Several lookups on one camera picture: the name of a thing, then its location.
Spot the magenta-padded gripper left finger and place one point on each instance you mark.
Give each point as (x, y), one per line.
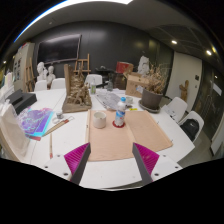
(75, 158)

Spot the flat round red coaster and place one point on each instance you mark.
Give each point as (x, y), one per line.
(114, 124)

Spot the white drink bottle blue cap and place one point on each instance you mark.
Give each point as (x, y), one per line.
(120, 113)

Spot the black backpack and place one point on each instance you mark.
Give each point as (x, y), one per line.
(189, 129)

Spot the wooden figure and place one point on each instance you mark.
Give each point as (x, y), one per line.
(184, 90)

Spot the grey round plant saucer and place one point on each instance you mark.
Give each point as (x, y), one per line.
(148, 110)

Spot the white plaster bust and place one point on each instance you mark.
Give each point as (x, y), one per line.
(41, 70)
(51, 76)

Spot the golden sculpture on wooden board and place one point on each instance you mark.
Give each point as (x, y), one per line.
(78, 93)

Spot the beige cloth table mat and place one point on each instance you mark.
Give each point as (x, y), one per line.
(140, 133)

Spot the black flat boxes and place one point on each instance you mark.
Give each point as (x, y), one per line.
(21, 100)

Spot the white plaster figure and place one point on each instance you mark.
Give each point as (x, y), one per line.
(144, 65)

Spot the white ceramic cup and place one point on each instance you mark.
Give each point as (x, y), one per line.
(99, 120)

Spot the red box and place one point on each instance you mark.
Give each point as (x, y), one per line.
(124, 67)

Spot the long ceiling light strip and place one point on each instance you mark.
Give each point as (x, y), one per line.
(66, 5)

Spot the round ceiling spot light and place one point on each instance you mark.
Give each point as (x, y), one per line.
(208, 52)
(174, 42)

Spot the wooden paint brushes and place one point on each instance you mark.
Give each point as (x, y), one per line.
(58, 126)

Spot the small paint jar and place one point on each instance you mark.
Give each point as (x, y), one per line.
(59, 115)

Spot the black round side table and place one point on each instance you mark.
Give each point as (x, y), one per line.
(104, 70)

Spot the white chair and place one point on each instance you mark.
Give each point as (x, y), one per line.
(195, 115)
(94, 79)
(57, 84)
(176, 106)
(40, 85)

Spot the yellow tag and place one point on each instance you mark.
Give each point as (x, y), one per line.
(133, 109)

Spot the dark wall screen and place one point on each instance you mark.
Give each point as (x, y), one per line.
(58, 48)

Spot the thin wooden stick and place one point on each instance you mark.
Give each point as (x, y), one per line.
(51, 146)

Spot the cardboard box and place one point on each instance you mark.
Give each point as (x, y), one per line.
(135, 86)

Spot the small green-labelled spray bottle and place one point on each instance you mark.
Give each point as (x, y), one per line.
(93, 88)

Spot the wooden easel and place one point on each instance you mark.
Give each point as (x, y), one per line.
(30, 73)
(82, 65)

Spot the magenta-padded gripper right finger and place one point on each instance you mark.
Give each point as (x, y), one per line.
(148, 158)

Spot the dry plant in grey pot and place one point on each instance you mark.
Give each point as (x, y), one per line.
(151, 99)

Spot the grey printed newspaper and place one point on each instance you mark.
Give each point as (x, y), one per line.
(108, 99)

